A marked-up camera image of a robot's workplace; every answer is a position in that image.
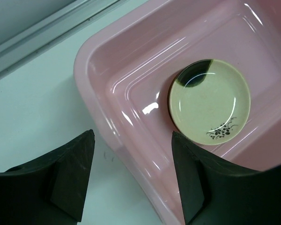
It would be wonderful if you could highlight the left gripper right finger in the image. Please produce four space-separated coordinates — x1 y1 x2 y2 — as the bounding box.
171 132 281 225

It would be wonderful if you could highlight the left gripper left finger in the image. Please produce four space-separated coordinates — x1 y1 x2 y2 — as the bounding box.
0 129 95 225

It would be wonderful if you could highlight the cream floral plate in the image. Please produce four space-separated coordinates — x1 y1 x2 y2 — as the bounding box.
167 73 180 132

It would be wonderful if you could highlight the pink plastic bin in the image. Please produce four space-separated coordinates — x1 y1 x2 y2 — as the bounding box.
74 0 281 225

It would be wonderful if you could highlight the aluminium table edge rail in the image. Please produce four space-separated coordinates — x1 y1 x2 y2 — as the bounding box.
0 0 127 79

